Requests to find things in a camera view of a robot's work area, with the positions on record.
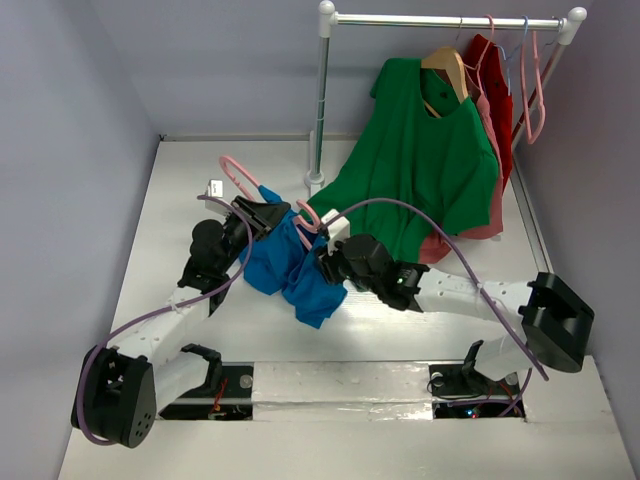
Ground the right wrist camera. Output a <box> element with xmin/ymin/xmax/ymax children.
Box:
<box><xmin>321</xmin><ymin>209</ymin><xmax>351</xmax><ymax>255</ymax></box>

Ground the pink t-shirt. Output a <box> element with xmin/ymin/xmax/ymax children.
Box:
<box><xmin>412</xmin><ymin>96</ymin><xmax>503</xmax><ymax>240</ymax></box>

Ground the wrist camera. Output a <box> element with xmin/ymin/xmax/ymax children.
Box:
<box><xmin>204</xmin><ymin>179</ymin><xmax>229</xmax><ymax>215</ymax></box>
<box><xmin>321</xmin><ymin>209</ymin><xmax>351</xmax><ymax>255</ymax></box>

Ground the red t-shirt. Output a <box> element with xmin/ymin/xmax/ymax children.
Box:
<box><xmin>463</xmin><ymin>34</ymin><xmax>513</xmax><ymax>187</ymax></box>

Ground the blue wire hanger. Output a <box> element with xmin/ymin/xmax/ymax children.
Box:
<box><xmin>502</xmin><ymin>15</ymin><xmax>529</xmax><ymax>96</ymax></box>

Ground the wooden hanger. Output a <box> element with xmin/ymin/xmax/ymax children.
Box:
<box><xmin>421</xmin><ymin>47</ymin><xmax>469</xmax><ymax>103</ymax></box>

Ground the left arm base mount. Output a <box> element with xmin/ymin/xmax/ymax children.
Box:
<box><xmin>158</xmin><ymin>343</ymin><xmax>254</xmax><ymax>421</ymax></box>

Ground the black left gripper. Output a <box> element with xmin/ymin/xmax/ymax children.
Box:
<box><xmin>216</xmin><ymin>197</ymin><xmax>289</xmax><ymax>273</ymax></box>

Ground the pink plastic hanger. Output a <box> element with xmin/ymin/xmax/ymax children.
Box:
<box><xmin>219</xmin><ymin>155</ymin><xmax>322</xmax><ymax>251</ymax></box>

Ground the blue t-shirt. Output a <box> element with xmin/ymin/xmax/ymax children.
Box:
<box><xmin>238</xmin><ymin>209</ymin><xmax>347</xmax><ymax>329</ymax></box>

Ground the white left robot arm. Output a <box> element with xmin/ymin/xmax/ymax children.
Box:
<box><xmin>71</xmin><ymin>197</ymin><xmax>290</xmax><ymax>448</ymax></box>

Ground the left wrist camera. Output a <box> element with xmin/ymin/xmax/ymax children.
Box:
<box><xmin>204</xmin><ymin>179</ymin><xmax>229</xmax><ymax>215</ymax></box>

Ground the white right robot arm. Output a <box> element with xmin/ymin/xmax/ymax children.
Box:
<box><xmin>315</xmin><ymin>234</ymin><xmax>595</xmax><ymax>392</ymax></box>

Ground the pink hanger on rack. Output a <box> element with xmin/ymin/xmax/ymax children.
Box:
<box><xmin>518</xmin><ymin>29</ymin><xmax>547</xmax><ymax>145</ymax></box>

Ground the white clothes rack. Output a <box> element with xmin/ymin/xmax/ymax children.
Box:
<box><xmin>304</xmin><ymin>0</ymin><xmax>589</xmax><ymax>194</ymax></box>

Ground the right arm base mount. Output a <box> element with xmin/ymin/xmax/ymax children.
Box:
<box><xmin>426</xmin><ymin>341</ymin><xmax>526</xmax><ymax>420</ymax></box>

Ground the green t-shirt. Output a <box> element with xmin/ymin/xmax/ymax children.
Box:
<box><xmin>308</xmin><ymin>58</ymin><xmax>503</xmax><ymax>264</ymax></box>

